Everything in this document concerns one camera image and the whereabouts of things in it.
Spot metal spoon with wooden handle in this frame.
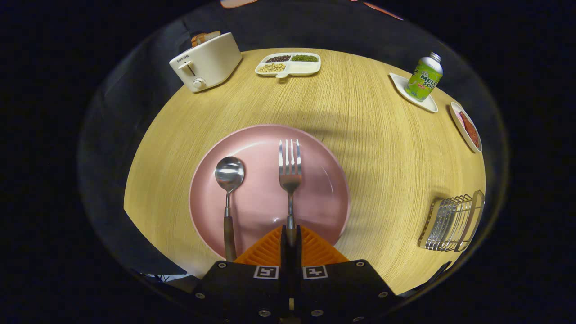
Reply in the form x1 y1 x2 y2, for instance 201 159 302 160
215 156 245 262

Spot brown toast slice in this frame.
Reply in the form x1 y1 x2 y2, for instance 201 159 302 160
191 31 221 48

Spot white round food plate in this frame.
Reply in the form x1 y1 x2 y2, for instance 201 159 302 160
450 102 483 153

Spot pink plate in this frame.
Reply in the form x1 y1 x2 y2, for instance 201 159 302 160
189 124 351 261

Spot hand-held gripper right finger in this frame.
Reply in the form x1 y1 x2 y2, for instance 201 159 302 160
294 225 402 323

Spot metal fork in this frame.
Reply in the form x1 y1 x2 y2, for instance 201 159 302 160
279 139 303 246

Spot green soda bottle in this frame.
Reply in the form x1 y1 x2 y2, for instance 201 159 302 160
404 52 444 102

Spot brown meat piece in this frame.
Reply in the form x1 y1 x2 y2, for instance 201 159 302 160
459 111 480 149

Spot metal wire cutlery rack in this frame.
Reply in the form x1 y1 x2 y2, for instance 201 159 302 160
418 189 486 252

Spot white divided dish with beans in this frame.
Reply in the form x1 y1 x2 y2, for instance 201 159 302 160
255 52 322 79

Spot white toaster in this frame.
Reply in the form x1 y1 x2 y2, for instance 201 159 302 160
169 32 243 93

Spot white square coaster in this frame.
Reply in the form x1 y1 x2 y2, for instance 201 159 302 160
389 72 439 113

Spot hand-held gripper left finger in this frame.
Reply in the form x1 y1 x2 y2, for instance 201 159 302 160
193 225 291 318

